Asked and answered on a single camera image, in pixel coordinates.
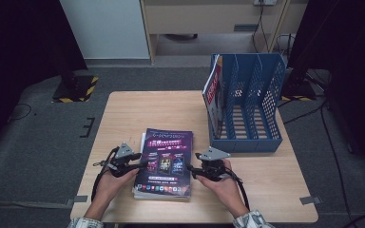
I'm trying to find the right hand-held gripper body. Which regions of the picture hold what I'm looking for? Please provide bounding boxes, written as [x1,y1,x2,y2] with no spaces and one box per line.
[199,145,232,182]

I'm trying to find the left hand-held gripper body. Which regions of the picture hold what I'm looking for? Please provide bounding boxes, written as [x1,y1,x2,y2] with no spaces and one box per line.
[107,142,141,179]

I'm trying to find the purple magazine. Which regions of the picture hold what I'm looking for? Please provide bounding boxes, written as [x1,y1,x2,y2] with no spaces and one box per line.
[134,127,194,198]

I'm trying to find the blue plastic file rack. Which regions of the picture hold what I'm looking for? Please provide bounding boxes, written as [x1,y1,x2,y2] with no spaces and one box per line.
[208,52,287,154]

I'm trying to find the red and white magazine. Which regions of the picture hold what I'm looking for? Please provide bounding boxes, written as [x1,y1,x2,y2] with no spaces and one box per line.
[202,54,226,141]

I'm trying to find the person's left hand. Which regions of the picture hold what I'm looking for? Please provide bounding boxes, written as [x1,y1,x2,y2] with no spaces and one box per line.
[95,168,140,208]

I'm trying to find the person's right hand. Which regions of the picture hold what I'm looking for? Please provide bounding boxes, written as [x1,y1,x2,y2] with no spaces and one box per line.
[195,160,245,212]

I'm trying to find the black tape mark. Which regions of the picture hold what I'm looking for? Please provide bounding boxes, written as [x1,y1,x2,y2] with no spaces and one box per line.
[79,117,96,139]

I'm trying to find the grey tape piece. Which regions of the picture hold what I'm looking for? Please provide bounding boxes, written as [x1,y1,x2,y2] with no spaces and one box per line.
[298,196,323,205]
[66,195,88,205]

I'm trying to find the black stand base yellow stripes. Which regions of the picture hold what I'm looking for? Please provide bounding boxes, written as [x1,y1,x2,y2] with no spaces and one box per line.
[280,67,318,103]
[51,63,99,104]

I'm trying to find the white cabinet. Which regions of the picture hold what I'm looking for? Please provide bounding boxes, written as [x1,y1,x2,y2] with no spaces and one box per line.
[59,0,150,60]

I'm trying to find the black curtain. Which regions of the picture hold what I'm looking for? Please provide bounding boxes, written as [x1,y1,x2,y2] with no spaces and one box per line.
[286,0,365,172]
[0,0,88,160]

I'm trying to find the white power strip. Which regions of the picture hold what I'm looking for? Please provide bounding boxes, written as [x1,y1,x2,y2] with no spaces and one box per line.
[254,0,279,7]

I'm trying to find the left hand-held gripper cable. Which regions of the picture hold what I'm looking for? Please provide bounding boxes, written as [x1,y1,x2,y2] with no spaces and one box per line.
[90,145,122,202]

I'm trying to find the hand-held gripper cable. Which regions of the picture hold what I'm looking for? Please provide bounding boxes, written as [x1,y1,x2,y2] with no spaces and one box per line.
[223,166,251,212]
[90,145,122,202]

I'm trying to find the right hand-held gripper cable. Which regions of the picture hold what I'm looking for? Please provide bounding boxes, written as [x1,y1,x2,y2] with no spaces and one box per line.
[223,166,251,212]

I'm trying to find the short black floor cable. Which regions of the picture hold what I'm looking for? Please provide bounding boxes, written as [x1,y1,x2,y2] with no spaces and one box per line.
[278,101,327,125]

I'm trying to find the thin black floor cable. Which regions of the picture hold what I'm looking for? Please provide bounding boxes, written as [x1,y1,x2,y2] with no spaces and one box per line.
[8,103,33,124]

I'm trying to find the long black floor cable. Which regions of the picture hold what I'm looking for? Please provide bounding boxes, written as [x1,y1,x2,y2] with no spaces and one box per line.
[319,94,365,228]

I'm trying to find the black cable bundle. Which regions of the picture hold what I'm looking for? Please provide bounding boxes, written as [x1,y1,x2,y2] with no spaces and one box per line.
[275,32,295,57]

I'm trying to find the black hanging cable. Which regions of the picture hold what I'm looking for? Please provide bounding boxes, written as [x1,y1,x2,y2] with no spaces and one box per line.
[251,3,270,53]

